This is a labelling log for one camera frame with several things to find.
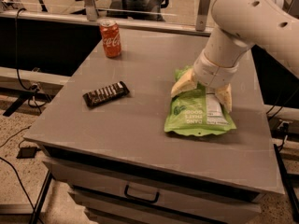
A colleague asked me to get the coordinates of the grey metal bracket left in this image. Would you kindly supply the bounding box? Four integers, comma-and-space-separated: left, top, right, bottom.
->
84, 0, 98, 21

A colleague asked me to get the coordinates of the grey drawer cabinet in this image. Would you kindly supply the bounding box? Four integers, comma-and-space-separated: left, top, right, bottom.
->
41, 145, 263, 224

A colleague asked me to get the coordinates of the black floor cable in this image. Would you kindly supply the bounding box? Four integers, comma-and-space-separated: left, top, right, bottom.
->
0, 125, 36, 210

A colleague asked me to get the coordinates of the orange soda can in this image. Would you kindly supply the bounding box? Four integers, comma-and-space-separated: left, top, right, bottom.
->
100, 20, 121, 58

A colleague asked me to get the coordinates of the green rice chip bag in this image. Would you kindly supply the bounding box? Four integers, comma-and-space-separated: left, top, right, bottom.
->
164, 65, 237, 137

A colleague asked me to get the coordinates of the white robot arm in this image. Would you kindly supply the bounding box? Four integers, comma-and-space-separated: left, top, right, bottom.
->
171, 0, 299, 111

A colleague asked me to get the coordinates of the grey metal bracket right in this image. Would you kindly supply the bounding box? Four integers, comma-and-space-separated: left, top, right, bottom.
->
195, 0, 211, 32

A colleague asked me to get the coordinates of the dark chocolate bar wrapper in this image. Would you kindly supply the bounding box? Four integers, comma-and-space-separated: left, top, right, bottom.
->
83, 81, 130, 108

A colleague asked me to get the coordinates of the metal rail bar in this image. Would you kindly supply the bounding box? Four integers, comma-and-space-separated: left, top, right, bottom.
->
0, 10, 213, 36

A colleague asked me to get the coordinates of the seated person in background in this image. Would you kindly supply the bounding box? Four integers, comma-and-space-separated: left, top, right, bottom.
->
107, 0, 164, 21

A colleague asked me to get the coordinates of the black power adapter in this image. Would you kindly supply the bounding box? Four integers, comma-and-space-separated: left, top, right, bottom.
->
17, 147, 37, 159

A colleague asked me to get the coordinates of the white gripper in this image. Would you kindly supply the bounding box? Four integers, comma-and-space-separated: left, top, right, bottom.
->
171, 51, 239, 113

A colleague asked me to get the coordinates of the black drawer handle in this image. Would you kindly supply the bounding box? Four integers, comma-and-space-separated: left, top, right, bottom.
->
123, 185, 160, 204

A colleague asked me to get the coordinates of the grey metal bracket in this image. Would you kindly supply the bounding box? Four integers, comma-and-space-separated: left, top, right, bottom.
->
84, 0, 98, 21
195, 0, 211, 32

